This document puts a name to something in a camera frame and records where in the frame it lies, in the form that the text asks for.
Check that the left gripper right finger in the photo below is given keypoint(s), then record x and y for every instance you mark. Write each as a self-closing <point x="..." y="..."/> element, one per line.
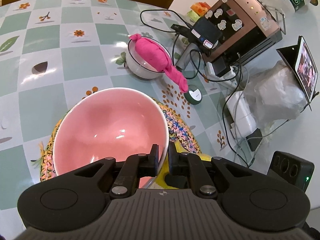
<point x="187" y="171"/>

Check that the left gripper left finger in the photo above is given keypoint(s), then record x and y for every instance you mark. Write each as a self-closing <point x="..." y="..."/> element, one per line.
<point x="134" y="168"/>

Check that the pink ceramic bowl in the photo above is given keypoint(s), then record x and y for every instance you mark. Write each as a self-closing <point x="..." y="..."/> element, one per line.
<point x="115" y="122"/>

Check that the white bowl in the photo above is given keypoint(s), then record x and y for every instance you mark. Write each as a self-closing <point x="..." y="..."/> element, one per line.
<point x="139" y="66"/>

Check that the colourful woven placemat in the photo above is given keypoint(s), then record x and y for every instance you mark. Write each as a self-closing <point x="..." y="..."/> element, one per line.
<point x="179" y="133"/>

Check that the white power adapter box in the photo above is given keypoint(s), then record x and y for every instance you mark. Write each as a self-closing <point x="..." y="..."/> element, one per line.
<point x="244" y="123"/>

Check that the clear plastic bag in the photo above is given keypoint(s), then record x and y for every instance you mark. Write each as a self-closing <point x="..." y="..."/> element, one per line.
<point x="274" y="94"/>

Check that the white power strip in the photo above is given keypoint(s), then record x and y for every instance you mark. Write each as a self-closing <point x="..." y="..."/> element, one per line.
<point x="218" y="71"/>

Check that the pink cloth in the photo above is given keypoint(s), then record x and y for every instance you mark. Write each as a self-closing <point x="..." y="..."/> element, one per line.
<point x="156" y="56"/>

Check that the tablet on stand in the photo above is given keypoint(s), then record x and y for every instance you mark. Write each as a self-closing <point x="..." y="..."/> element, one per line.
<point x="299" y="58"/>

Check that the phone on stand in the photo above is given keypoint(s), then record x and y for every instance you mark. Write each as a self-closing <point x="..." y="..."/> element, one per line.
<point x="203" y="36"/>

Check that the patterned tablecloth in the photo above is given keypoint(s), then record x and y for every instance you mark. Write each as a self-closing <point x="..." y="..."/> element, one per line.
<point x="54" y="53"/>

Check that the brown cabinet with stickers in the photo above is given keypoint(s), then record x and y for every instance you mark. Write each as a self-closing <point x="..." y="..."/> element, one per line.
<point x="248" y="29"/>

